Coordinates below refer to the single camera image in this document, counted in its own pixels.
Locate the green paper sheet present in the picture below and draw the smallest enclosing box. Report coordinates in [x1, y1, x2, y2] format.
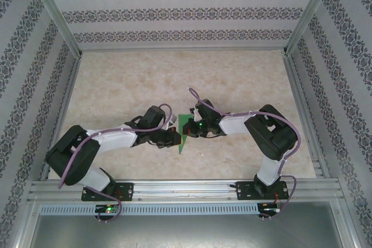
[176, 113, 192, 155]

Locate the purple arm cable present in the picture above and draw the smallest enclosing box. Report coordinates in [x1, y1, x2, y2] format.
[58, 103, 173, 224]
[188, 87, 302, 213]

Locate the aluminium lower frame bar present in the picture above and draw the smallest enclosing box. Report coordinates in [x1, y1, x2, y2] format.
[333, 200, 364, 248]
[7, 200, 40, 248]

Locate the aluminium frame post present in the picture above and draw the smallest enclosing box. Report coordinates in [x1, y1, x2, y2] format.
[23, 0, 84, 59]
[283, 0, 340, 56]

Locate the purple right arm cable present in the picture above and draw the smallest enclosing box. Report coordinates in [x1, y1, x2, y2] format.
[188, 87, 302, 213]

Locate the controller board with green light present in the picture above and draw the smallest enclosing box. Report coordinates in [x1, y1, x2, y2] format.
[95, 204, 120, 214]

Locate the grey metal sheet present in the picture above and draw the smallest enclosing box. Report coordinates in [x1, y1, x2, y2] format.
[28, 214, 354, 248]

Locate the aluminium side rail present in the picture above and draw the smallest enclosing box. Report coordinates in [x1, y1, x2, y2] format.
[283, 55, 331, 178]
[39, 56, 84, 181]

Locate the aluminium mounting rail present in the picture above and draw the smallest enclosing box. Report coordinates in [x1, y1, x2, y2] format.
[28, 180, 341, 202]

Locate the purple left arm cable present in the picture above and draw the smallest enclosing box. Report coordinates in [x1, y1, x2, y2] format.
[58, 103, 173, 224]

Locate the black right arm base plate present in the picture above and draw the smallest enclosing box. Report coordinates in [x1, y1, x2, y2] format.
[235, 181, 290, 202]

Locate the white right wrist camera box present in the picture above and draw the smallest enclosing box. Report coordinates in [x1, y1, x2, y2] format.
[190, 105, 203, 121]

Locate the grey slotted cable duct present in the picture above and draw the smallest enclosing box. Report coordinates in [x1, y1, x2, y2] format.
[38, 203, 259, 215]

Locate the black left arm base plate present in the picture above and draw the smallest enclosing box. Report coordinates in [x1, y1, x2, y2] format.
[81, 182, 134, 202]

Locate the small black controller board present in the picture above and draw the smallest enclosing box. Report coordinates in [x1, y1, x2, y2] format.
[260, 203, 282, 213]

